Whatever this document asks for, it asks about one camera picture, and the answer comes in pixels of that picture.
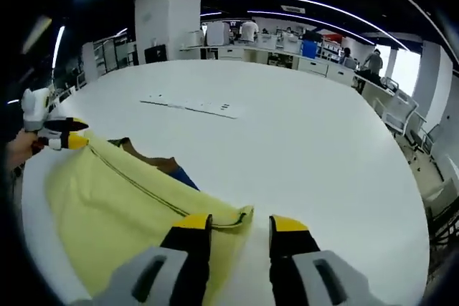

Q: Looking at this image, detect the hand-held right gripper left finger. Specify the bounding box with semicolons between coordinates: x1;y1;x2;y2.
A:
107;213;213;306

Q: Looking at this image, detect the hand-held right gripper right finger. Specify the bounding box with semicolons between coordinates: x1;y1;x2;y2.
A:
268;214;376;306

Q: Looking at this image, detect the yellow garment with dark sleeves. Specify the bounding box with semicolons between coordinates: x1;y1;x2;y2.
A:
42;129;255;302

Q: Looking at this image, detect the white template sheet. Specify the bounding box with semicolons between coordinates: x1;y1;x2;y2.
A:
138;93;247;120

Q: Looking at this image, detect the person's left hand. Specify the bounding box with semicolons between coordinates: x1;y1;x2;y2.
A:
6;129;44;171

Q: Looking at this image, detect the short ceiling light strip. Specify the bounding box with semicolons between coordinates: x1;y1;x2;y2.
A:
52;25;66;69

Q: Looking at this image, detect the glass door cabinet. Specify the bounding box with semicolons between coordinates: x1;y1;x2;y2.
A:
82;35;139;83

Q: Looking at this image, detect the black cabinet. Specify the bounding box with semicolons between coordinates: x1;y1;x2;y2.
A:
144;44;168;65

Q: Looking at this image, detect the wide white square pillar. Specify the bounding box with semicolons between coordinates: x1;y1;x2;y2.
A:
134;0;202;65

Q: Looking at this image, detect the white box appliance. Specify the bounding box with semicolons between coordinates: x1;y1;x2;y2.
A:
206;21;230;47

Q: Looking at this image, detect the white mesh office chair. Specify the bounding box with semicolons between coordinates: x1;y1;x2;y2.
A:
379;89;420;135

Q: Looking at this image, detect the white counter cabinet row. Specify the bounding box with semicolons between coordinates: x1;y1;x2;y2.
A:
181;42;358;87

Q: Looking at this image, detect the blue plastic bin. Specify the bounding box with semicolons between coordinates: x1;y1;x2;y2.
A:
302;39;318;59

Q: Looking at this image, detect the narrow white square pillar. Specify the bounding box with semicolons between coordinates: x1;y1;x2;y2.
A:
412;40;455;131

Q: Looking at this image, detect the long ceiling light strip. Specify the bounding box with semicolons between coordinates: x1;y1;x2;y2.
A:
247;10;377;40
217;0;408;51

